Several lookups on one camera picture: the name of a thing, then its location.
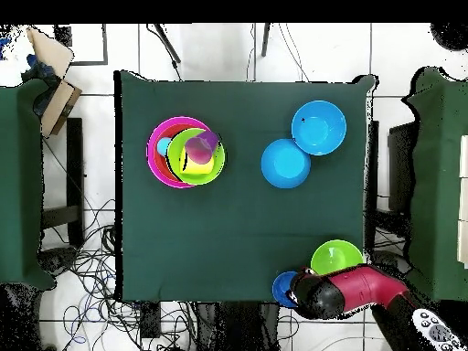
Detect small dark blue bowl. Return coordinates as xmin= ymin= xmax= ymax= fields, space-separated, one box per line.
xmin=271 ymin=270 xmax=300 ymax=309

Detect light blue plastic bowl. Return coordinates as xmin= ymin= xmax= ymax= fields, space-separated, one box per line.
xmin=291 ymin=100 xmax=347 ymax=157
xmin=260 ymin=137 xmax=313 ymax=190

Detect green plastic bowl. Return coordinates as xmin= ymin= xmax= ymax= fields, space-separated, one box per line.
xmin=166 ymin=127 xmax=227 ymax=186
xmin=310 ymin=239 xmax=365 ymax=276

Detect purple plastic cup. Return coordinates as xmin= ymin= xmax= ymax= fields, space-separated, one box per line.
xmin=184 ymin=130 xmax=220 ymax=165

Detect orange plastic bowl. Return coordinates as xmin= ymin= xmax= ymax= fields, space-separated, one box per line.
xmin=153 ymin=122 xmax=213 ymax=185

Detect light blue plastic cup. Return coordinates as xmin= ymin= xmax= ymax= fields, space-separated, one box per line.
xmin=156 ymin=136 xmax=173 ymax=156

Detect grey chair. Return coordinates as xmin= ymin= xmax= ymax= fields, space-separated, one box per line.
xmin=369 ymin=250 xmax=411 ymax=273

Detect dark green tablecloth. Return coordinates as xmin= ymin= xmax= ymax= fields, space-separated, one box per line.
xmin=113 ymin=69 xmax=378 ymax=303
xmin=398 ymin=67 xmax=468 ymax=303
xmin=0 ymin=78 xmax=57 ymax=291

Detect black power strip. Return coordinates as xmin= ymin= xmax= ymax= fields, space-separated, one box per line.
xmin=140 ymin=302 xmax=163 ymax=340

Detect black rectangular object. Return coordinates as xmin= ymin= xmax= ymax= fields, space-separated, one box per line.
xmin=387 ymin=122 xmax=419 ymax=214

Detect large pink plastic bowl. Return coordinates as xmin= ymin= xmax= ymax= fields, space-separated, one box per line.
xmin=146 ymin=115 xmax=215 ymax=190

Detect white box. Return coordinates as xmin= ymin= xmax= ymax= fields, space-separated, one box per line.
xmin=458 ymin=134 xmax=468 ymax=270

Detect black equipment with knob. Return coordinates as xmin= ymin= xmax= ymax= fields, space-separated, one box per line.
xmin=37 ymin=246 xmax=80 ymax=277

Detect black metal stand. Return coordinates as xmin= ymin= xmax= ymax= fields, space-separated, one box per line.
xmin=41 ymin=117 xmax=86 ymax=250

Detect black tripod leg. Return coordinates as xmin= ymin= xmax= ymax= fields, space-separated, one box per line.
xmin=260 ymin=22 xmax=272 ymax=59
xmin=145 ymin=23 xmax=183 ymax=82

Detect cardboard box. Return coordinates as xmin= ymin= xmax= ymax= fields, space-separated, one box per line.
xmin=25 ymin=26 xmax=83 ymax=139

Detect blue cloth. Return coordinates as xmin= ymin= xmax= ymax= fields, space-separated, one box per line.
xmin=20 ymin=53 xmax=60 ymax=84

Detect tangled black floor cables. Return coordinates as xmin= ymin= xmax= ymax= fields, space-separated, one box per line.
xmin=39 ymin=197 xmax=200 ymax=351

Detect blue cable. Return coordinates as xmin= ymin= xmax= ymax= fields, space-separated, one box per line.
xmin=62 ymin=270 xmax=118 ymax=346

